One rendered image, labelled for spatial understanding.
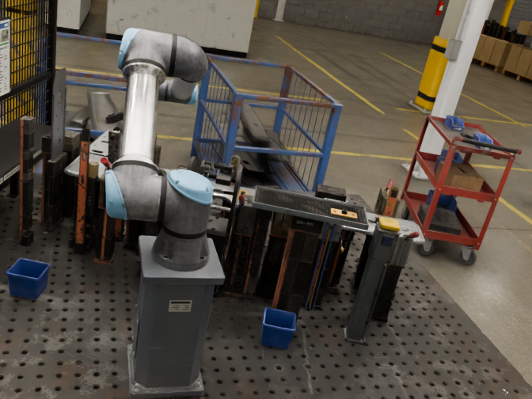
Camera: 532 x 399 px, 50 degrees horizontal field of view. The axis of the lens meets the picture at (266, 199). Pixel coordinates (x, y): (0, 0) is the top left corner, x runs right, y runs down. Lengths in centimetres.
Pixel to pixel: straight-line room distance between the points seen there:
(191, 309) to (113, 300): 56
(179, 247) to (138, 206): 15
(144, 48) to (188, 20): 836
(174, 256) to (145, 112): 38
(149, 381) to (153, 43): 92
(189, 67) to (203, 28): 839
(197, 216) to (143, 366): 47
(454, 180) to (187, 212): 301
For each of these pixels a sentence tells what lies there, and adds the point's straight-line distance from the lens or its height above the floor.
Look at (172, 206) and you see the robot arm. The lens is 139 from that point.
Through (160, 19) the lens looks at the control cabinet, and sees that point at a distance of 987.
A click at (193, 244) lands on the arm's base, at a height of 117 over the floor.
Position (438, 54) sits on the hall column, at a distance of 910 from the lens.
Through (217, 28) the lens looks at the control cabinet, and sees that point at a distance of 1002.
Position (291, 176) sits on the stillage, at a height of 16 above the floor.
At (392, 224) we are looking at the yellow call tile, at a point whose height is 116.
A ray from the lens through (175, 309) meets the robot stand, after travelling 151.
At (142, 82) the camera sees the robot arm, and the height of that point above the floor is 150.
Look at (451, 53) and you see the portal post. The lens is 586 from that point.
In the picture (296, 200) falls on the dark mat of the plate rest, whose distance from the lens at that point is 183.
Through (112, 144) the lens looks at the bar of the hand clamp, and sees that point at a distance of 203.
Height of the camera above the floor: 189
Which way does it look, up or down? 24 degrees down
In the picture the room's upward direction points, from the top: 12 degrees clockwise
